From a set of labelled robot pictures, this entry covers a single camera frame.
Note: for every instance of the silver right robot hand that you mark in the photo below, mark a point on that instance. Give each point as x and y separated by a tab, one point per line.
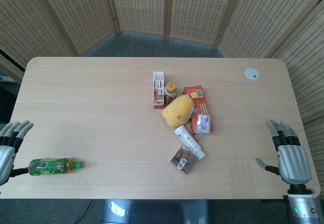
294	163

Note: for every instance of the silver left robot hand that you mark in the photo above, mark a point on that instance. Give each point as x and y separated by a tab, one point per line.
5	155

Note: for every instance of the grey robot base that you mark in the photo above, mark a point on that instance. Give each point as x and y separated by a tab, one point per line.
154	212

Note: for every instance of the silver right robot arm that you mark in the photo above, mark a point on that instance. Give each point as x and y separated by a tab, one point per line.
303	208

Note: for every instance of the green tea bottle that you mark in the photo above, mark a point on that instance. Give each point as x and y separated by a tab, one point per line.
50	167

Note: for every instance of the woven bamboo screen panel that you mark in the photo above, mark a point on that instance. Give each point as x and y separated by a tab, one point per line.
265	16
76	9
200	9
22	26
140	6
308	69

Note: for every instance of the small clear purple box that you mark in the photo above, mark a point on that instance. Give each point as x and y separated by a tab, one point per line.
204	123

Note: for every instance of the white cosmetic tube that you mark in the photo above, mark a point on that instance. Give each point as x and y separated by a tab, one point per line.
188	140

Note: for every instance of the orange flat box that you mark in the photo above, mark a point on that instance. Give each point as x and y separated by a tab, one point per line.
201	106

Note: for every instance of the small yellow block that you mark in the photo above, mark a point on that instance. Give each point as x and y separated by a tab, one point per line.
194	95

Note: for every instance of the yellow plush toy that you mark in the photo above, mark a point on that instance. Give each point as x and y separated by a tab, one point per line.
177	110

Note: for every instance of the brown jar gold lid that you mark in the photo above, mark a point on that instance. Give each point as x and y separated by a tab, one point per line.
170	92

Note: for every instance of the tall white red carton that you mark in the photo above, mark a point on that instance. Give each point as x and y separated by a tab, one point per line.
158	90

